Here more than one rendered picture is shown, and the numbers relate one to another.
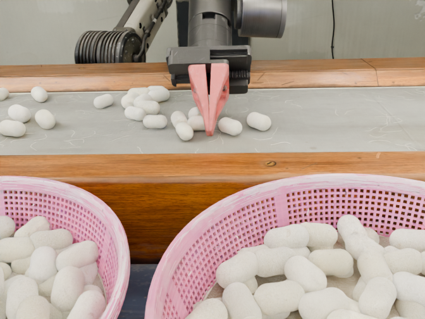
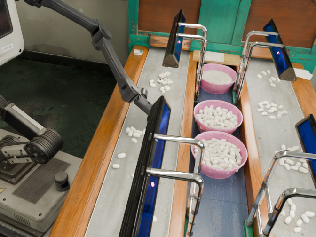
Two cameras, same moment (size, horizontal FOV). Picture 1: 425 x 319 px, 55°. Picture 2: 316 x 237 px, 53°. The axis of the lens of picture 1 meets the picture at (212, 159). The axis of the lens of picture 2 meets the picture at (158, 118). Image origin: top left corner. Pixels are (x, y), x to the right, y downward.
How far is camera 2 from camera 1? 1.61 m
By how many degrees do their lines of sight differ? 73
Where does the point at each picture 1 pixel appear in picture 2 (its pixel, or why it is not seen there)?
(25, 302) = (215, 143)
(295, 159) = (186, 114)
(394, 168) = (190, 105)
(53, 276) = (207, 143)
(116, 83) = (115, 138)
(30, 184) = not seen: hidden behind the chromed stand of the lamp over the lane
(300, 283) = (210, 122)
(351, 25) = not seen: outside the picture
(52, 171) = not seen: hidden behind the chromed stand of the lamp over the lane
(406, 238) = (201, 111)
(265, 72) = (123, 106)
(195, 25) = (148, 106)
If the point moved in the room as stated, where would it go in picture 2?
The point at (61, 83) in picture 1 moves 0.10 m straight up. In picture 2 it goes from (110, 151) to (109, 135)
